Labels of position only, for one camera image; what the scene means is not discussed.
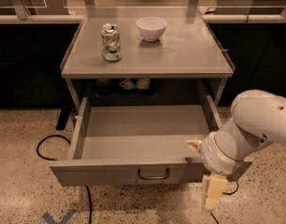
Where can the white horizontal rail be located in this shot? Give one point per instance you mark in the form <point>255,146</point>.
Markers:
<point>9,19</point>

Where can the crushed green soda can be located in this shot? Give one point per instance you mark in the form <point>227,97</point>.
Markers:
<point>111,42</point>

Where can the white ceramic bowl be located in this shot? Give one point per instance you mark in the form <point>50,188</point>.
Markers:
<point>151,28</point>

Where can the grey top drawer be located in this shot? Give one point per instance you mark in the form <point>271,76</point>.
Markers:
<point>136,145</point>

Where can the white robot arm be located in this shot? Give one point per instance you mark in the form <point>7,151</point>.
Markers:
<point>258,119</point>

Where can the blue tape floor mark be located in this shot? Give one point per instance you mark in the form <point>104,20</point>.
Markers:
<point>49,219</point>

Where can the grey metal cabinet table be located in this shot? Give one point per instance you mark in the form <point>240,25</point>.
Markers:
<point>187,48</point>

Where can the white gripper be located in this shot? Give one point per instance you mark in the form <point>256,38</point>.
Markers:
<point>212,154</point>

